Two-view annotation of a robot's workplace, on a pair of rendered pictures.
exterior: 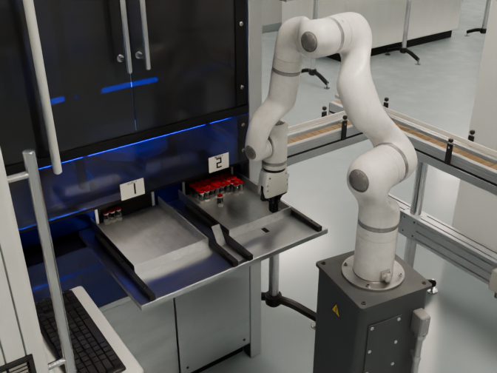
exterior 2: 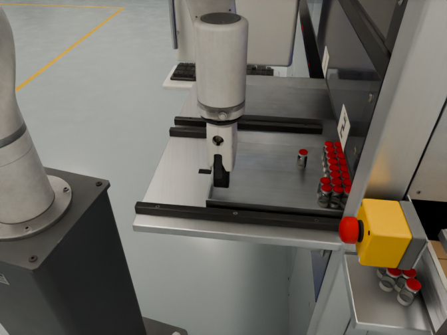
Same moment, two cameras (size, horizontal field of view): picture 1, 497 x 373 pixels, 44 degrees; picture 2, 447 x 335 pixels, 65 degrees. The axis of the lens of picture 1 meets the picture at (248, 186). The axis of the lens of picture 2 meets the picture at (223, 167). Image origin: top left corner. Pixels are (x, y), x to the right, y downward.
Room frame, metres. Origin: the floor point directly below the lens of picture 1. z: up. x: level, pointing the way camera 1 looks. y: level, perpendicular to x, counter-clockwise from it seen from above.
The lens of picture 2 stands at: (2.20, -0.50, 1.39)
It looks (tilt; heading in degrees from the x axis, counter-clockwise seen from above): 38 degrees down; 132
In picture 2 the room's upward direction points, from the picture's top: straight up
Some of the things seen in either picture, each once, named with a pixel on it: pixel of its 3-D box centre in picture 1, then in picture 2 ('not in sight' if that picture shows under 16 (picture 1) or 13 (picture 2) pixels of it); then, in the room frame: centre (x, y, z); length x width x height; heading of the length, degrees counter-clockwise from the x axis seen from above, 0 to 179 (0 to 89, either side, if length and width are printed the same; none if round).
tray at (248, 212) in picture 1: (233, 202); (290, 171); (1.91, 0.05, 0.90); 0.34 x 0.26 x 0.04; 35
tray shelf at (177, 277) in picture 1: (203, 232); (261, 137); (1.75, 0.15, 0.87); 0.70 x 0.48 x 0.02; 125
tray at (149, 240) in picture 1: (148, 232); (287, 100); (1.71, 0.33, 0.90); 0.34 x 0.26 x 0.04; 35
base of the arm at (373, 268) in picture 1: (375, 248); (9, 173); (1.53, -0.38, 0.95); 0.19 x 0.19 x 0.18
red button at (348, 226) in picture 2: not in sight; (352, 230); (2.11, -0.11, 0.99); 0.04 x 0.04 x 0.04; 35
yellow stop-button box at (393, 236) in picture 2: not in sight; (384, 232); (2.15, -0.08, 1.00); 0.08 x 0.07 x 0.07; 35
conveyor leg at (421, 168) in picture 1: (413, 229); not in sight; (2.40, -0.76, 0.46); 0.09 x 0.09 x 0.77; 35
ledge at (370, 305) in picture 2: not in sight; (391, 292); (2.19, -0.07, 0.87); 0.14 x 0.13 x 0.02; 35
